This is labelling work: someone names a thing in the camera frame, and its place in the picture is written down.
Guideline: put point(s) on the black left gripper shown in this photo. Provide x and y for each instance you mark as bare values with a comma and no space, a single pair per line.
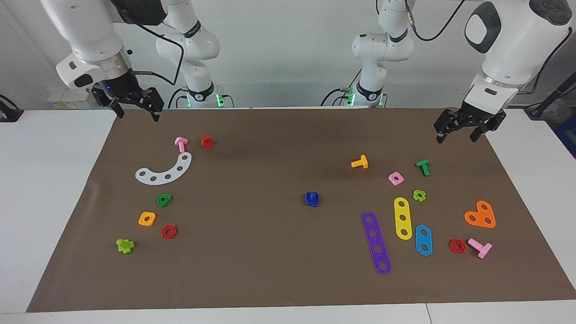
468,118

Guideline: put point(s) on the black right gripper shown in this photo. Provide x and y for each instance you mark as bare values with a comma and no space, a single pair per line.
126,94

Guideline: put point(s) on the blue square toy nut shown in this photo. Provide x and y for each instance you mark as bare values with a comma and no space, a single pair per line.
312,196

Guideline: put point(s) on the blue triangle-head toy bolt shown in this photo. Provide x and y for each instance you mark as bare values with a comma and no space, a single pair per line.
310,204

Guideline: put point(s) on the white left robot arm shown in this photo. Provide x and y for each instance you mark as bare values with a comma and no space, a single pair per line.
513,40

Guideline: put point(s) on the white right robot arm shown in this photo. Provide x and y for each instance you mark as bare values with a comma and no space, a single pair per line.
90,36

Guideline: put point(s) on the green plastic toy bolt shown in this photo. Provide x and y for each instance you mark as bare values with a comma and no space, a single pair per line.
423,164

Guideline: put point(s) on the pink plastic toy bolt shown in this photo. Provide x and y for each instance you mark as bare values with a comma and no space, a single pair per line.
483,249
181,143

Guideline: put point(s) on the lime flower toy nut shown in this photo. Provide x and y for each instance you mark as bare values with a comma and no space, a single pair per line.
424,196

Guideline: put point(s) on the white curved perforated plate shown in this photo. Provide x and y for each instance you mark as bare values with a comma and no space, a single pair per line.
160,178

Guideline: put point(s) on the red plastic toy bolt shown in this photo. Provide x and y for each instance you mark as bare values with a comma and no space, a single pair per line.
206,142

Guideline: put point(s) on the white yellow box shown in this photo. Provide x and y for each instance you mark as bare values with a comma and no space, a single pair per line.
63,101

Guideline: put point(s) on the pink square toy nut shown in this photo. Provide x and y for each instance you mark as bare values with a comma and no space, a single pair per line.
390,177

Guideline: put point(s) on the orange heart-shaped plate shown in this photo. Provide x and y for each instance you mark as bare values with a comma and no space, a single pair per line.
479,215

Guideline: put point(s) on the green triangle toy nut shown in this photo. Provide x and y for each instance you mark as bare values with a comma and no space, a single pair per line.
168,198

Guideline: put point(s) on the yellow three-hole plate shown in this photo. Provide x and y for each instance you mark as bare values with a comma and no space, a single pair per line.
402,210

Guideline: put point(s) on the black stand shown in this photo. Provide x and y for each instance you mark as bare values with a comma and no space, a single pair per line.
546,101

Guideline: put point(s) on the orange plastic toy bolt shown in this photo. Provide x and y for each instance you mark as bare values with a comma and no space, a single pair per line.
362,162

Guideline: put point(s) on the orange square toy nut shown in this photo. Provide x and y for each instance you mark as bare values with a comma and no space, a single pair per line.
142,221

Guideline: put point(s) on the blue two-hole plate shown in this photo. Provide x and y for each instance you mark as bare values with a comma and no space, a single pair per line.
424,240

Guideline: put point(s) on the blue crate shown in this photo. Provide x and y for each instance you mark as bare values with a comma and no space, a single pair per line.
568,135

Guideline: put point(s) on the red hexagon toy nut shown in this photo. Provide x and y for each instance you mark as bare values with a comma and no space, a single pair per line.
173,234
452,249

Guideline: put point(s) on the black clamp device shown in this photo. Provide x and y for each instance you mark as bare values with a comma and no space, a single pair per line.
9,112

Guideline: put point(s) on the purple four-hole plate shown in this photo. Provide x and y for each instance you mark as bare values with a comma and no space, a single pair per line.
375,240

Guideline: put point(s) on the lime cross-head toy bolt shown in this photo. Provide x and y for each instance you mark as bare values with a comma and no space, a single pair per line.
124,246

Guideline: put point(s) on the brown table mat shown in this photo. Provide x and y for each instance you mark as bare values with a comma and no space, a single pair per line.
270,252

